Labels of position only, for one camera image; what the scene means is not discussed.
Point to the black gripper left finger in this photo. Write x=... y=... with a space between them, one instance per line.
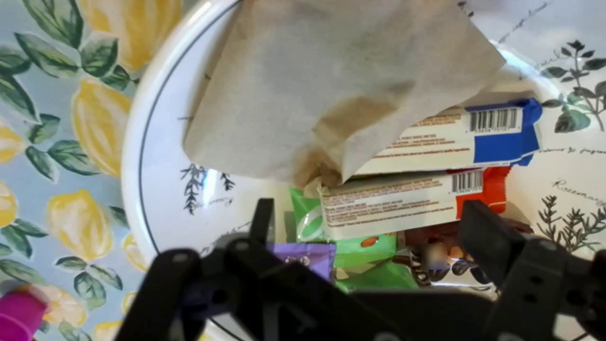
x=176 y=284

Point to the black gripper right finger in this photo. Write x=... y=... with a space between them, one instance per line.
x=541 y=290

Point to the dark silver foil wrapper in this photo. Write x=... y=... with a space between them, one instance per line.
x=454 y=271

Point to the white bowl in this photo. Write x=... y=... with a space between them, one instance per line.
x=163 y=157

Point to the purple snack wrapper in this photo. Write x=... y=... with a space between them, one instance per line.
x=303 y=256

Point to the small pink cup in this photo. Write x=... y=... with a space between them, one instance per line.
x=19 y=314

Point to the green snack wrapper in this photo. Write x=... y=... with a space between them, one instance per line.
x=379 y=276

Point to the red and white wrapper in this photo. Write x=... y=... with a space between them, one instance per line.
x=390 y=201

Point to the blue and white wrapper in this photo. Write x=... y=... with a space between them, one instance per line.
x=441 y=138

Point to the lemon print tablecloth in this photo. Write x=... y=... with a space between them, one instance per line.
x=62 y=125

